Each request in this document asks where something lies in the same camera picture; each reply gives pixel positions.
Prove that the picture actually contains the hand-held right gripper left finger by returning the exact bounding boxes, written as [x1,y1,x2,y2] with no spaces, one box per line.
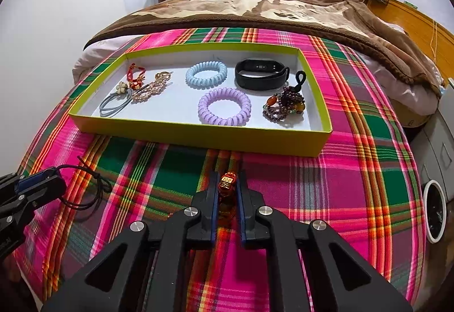
[41,170,220,312]

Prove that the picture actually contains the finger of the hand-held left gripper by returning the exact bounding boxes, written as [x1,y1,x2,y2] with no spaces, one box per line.
[0,167,61,197]
[0,179,67,227]

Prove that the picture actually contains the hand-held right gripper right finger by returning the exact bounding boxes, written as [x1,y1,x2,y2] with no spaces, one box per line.
[236,170,414,312]

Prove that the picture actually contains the gold charm bracelet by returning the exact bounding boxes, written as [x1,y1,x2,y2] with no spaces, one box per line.
[217,172,237,225]

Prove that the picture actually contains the black elastic cord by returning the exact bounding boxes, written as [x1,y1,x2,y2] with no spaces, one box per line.
[57,156,113,211]

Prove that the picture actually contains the purple spiral hair tie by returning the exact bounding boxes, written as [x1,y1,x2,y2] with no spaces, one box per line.
[197,87,252,127]

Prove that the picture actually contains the yellow-green shallow cardboard box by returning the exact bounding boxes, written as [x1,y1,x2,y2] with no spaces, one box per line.
[68,42,333,158]

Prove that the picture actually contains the grey hair tie with flower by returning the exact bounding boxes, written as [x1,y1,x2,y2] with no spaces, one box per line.
[99,82,137,118]

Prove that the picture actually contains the dark beaded bracelet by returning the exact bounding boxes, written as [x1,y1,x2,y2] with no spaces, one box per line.
[262,71,306,124]

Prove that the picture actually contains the pale blue spiral hair tie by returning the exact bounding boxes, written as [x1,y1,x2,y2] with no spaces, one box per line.
[185,61,228,90]

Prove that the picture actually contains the gold hair clip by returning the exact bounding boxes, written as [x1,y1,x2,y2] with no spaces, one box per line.
[131,71,174,105]

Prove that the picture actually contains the pink green plaid cloth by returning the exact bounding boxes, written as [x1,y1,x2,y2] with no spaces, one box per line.
[14,26,426,312]

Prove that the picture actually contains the black smart band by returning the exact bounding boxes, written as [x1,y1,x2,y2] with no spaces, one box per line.
[234,58,289,91]

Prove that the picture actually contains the black bin with white rim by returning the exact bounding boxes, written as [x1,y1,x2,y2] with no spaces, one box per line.
[422,180,448,243]

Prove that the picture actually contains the grey cabinet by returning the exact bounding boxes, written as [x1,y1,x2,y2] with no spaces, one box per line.
[408,78,454,192]

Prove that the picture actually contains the brown patterned blanket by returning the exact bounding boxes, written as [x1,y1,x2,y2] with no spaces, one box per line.
[83,0,442,98]

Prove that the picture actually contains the wooden bed headboard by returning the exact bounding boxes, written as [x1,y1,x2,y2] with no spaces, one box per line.
[365,0,454,128]

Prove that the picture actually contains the red string bracelet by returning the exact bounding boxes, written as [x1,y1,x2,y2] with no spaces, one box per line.
[126,63,147,89]

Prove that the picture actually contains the yellow cable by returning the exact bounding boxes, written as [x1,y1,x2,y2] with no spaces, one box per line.
[429,19,440,64]

